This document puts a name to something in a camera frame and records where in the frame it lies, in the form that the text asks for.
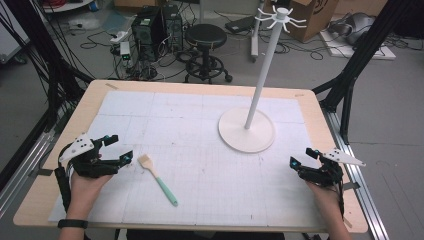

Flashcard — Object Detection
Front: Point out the slim black computer tower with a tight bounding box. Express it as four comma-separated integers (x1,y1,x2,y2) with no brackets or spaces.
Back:
162,3,185,53

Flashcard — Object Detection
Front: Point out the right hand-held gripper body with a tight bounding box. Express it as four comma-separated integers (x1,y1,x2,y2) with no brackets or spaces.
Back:
299,147,367,189

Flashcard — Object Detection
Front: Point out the black sleeved gripper cable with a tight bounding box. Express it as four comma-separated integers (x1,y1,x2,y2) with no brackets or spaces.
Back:
54,151,74,214

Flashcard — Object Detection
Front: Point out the teal handled spatula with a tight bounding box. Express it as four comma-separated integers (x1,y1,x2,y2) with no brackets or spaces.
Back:
137,153,179,208

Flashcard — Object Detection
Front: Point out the white device with green light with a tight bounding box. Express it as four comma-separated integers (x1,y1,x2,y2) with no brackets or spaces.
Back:
118,41,133,62

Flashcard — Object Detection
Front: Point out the black wristband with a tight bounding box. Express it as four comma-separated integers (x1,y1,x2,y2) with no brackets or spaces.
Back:
57,218,90,230

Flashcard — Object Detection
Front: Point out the white power strip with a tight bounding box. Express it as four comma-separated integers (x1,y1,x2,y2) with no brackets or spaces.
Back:
109,30,130,44

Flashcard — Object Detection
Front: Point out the person's right hand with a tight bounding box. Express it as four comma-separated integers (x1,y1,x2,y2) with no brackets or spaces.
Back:
305,181,343,218

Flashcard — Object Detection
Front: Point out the black metal frame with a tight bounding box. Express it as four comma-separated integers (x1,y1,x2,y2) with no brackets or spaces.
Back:
312,0,415,145
0,0,95,193

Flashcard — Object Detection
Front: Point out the black laptop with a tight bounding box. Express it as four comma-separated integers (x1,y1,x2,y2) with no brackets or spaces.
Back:
224,15,257,35

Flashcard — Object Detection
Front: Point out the white round table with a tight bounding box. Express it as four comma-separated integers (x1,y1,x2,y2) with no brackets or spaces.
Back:
41,0,95,15

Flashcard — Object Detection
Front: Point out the white flat board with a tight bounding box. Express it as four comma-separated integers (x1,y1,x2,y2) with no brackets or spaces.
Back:
319,29,397,61

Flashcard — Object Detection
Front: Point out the white hook stand rack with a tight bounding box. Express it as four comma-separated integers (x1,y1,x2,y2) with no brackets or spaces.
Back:
217,4,308,155

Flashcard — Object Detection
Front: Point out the cardboard box with black print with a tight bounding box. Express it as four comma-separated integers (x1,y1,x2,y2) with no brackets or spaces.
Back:
287,0,340,44

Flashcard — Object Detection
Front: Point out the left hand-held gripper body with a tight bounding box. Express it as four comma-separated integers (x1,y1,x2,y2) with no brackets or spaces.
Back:
58,133,119,179

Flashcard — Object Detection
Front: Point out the large black computer tower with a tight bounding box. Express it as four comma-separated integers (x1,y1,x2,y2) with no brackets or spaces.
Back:
131,6,165,63

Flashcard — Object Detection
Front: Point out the aluminium rail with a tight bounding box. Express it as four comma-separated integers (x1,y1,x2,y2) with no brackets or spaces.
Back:
321,107,390,240
0,128,58,219

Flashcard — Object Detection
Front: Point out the person's left hand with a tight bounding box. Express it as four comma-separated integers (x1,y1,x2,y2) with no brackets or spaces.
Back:
65,172,114,218

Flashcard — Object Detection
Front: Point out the grey bag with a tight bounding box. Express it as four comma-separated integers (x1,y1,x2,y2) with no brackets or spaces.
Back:
327,12,377,47

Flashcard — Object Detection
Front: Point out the white grid mat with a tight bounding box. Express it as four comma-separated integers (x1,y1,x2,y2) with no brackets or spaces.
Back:
47,90,327,228

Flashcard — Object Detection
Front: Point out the person's dark clothing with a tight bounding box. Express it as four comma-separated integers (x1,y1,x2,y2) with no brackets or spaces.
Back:
125,229,287,240

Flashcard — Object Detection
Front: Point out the wooden table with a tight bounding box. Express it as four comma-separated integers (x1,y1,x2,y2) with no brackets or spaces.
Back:
12,79,369,235

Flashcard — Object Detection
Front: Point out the white stand post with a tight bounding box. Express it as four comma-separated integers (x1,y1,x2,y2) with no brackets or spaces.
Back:
250,0,268,63

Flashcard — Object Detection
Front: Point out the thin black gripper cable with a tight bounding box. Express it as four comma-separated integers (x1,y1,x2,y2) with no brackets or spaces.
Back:
335,173,346,220

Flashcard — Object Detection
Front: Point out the black round stool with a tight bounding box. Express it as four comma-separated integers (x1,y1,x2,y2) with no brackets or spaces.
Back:
183,23,234,85

